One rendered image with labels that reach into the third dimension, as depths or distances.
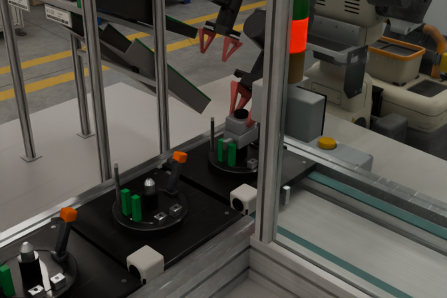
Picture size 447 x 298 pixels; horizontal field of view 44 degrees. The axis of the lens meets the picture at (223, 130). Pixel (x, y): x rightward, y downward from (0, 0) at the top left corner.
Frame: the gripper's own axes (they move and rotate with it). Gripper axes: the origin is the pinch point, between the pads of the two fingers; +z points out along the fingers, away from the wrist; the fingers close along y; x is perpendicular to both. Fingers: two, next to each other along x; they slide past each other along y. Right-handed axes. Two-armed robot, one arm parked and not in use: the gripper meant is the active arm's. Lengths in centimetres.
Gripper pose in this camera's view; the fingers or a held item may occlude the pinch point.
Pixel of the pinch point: (241, 119)
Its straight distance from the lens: 114.3
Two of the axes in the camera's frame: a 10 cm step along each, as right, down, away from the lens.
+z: -4.6, 8.8, -0.9
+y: 7.4, 3.2, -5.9
